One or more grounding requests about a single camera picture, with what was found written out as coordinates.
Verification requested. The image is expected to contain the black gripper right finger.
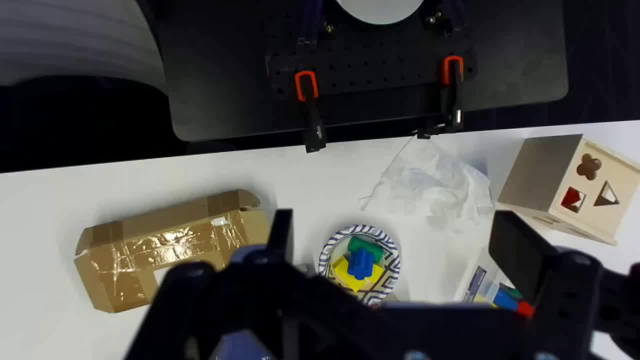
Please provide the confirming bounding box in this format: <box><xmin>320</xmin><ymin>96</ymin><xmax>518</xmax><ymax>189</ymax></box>
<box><xmin>489</xmin><ymin>209</ymin><xmax>560</xmax><ymax>304</ymax></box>

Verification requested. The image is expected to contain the yellow wooden block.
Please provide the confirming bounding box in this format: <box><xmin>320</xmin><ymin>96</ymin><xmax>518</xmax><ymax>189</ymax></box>
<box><xmin>330</xmin><ymin>253</ymin><xmax>391</xmax><ymax>295</ymax></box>

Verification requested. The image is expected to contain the crumpled clear plastic wrap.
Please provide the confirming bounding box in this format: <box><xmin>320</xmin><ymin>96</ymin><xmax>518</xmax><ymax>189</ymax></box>
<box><xmin>361</xmin><ymin>135</ymin><xmax>497</xmax><ymax>232</ymax></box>

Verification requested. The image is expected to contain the green wooden block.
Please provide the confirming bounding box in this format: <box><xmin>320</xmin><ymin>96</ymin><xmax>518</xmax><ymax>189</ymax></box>
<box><xmin>347</xmin><ymin>233</ymin><xmax>387</xmax><ymax>267</ymax></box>

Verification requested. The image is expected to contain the white ribbed panel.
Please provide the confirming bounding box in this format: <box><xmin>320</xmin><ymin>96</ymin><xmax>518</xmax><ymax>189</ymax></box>
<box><xmin>0</xmin><ymin>0</ymin><xmax>171</xmax><ymax>96</ymax></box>

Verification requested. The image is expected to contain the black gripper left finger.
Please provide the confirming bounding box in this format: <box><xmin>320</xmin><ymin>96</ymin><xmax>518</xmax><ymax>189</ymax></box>
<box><xmin>266</xmin><ymin>207</ymin><xmax>296</xmax><ymax>266</ymax></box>

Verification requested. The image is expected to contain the bowl of colourful toys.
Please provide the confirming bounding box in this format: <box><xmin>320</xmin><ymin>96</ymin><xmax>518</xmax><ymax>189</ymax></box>
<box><xmin>314</xmin><ymin>221</ymin><xmax>404</xmax><ymax>307</ymax></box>

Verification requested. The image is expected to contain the brown taped cardboard box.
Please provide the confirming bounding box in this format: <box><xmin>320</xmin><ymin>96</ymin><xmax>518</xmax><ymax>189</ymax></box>
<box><xmin>73</xmin><ymin>187</ymin><xmax>272</xmax><ymax>316</ymax></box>

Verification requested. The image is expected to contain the wooden shape sorter toy box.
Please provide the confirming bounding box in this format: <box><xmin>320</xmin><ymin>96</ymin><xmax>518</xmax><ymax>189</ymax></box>
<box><xmin>497</xmin><ymin>131</ymin><xmax>640</xmax><ymax>247</ymax></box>

